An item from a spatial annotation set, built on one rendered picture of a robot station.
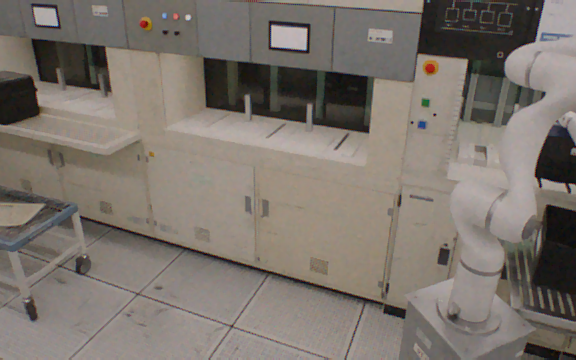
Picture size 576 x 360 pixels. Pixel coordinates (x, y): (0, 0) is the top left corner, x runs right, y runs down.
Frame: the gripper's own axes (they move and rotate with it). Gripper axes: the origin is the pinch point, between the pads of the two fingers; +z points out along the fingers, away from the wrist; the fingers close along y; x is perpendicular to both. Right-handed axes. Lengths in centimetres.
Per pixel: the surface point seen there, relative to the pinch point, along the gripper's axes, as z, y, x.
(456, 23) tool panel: 1, -48, 28
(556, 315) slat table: -59, -1, -49
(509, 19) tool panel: 1.1, -29.0, 31.5
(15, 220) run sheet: -59, -246, -81
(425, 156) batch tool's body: 2, -51, -30
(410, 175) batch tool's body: 1, -57, -40
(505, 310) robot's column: -63, -16, -49
